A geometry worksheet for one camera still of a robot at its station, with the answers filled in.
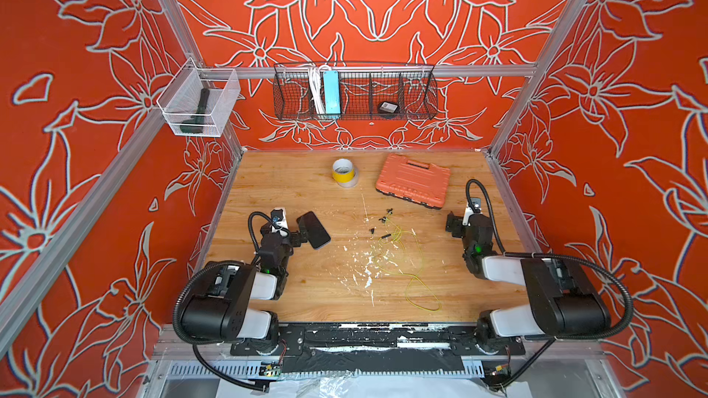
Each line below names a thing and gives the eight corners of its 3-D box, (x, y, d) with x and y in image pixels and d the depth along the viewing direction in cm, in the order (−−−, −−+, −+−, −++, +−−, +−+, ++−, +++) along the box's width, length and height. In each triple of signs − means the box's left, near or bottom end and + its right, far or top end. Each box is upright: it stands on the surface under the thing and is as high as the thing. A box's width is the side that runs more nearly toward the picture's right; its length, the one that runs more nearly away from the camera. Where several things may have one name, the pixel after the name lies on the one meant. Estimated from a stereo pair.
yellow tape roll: (329, 181, 111) (327, 169, 105) (340, 168, 115) (340, 155, 109) (347, 190, 108) (346, 178, 102) (358, 176, 112) (358, 164, 106)
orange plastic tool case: (374, 192, 107) (375, 184, 103) (387, 160, 118) (388, 152, 114) (440, 212, 101) (444, 204, 97) (447, 176, 112) (451, 168, 108)
